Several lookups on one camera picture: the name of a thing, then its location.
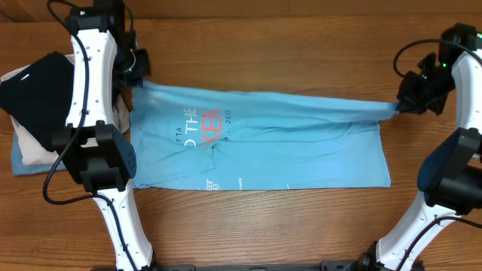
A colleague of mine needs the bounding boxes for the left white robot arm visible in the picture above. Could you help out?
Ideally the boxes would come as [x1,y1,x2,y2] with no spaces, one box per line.
[53,1,157,270]

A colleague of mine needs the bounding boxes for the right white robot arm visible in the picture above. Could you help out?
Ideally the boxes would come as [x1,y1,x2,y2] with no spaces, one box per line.
[346,23,481,270]

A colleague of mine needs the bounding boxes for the light blue printed t-shirt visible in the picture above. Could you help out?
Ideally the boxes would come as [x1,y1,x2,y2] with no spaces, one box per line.
[130,83,395,190]

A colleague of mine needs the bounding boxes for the folded beige garment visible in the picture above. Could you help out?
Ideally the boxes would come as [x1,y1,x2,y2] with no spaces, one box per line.
[1,52,131,166]

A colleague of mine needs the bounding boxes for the folded blue denim garment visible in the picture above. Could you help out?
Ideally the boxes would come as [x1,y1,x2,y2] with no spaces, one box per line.
[11,133,58,176]

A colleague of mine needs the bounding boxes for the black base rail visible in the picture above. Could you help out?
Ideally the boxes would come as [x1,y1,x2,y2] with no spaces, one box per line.
[154,259,426,271]

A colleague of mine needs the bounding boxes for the folded black garment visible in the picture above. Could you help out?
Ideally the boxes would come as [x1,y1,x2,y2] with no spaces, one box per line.
[1,51,74,152]

